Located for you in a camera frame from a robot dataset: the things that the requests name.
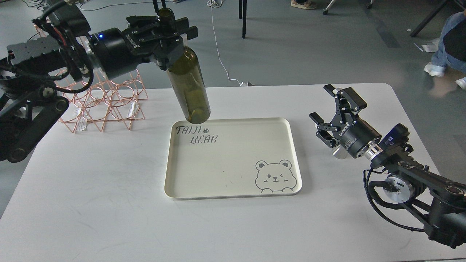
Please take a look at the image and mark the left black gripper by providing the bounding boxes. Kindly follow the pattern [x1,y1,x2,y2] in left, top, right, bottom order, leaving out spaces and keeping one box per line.
[87,16,198,79]

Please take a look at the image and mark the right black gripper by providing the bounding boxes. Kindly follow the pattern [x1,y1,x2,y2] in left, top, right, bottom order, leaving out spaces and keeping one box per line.
[309,84,382,159]

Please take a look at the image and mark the dark green wine bottle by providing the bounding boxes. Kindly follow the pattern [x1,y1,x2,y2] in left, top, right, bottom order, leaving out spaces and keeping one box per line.
[157,7,211,124]

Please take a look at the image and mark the steel jigger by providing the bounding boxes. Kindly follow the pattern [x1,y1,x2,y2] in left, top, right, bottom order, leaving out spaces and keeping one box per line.
[332,144,348,159]

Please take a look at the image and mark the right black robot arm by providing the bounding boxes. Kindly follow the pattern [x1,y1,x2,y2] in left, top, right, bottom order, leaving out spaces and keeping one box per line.
[309,84,466,249]

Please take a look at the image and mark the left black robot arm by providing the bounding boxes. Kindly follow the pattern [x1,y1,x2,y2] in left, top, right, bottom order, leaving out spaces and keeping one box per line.
[0,0,198,163]

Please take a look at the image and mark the black table legs left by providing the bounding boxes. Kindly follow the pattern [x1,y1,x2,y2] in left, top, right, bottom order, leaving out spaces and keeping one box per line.
[152,0,167,13]

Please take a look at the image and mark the black table legs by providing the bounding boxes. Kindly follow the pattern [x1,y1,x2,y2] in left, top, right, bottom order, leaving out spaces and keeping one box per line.
[238,0,247,39]
[152,0,167,13]

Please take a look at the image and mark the black table legs right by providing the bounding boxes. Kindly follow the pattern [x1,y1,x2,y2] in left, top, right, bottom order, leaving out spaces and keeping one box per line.
[238,0,247,39]

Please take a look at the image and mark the standing person feet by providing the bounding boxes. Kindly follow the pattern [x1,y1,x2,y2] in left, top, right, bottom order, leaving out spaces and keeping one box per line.
[290,0,317,10]

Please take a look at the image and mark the cream bear tray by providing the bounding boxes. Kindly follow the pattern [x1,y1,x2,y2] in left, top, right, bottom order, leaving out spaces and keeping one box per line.
[164,118,302,199]

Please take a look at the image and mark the seated person in jeans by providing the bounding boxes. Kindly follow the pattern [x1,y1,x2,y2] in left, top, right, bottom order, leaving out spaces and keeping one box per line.
[424,11,466,77]

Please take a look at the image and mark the black chair leg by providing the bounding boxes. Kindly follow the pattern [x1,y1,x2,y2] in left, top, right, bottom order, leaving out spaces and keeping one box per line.
[410,0,447,37]

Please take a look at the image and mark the white cable on floor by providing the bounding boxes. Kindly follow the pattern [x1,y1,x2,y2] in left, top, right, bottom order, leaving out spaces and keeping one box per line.
[207,0,249,87]

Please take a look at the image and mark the copper wire wine rack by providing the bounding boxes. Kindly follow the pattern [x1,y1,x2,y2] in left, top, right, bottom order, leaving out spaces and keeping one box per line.
[35,19,149,133]

